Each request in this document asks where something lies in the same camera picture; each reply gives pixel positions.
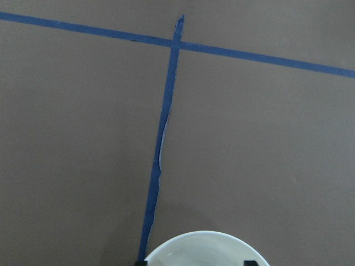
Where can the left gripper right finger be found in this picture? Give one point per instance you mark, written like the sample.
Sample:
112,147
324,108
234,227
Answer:
250,263

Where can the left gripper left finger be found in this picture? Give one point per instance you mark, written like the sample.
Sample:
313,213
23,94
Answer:
141,263

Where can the white ceramic bowl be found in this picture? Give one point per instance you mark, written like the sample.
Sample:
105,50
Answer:
204,248

